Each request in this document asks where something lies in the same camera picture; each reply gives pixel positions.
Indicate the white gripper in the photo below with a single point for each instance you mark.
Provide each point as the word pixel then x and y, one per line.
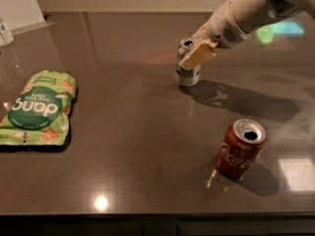
pixel 223 29

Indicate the white green 7up can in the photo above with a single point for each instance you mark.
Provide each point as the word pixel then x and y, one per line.
pixel 186 78

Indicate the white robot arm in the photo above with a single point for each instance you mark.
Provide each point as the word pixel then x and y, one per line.
pixel 267 12

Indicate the red coke can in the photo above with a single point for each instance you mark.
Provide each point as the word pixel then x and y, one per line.
pixel 243 141

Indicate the green dang chips bag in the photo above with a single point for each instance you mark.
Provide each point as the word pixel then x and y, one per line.
pixel 40 115

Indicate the white container at left edge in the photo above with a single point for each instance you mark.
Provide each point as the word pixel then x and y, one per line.
pixel 6 36

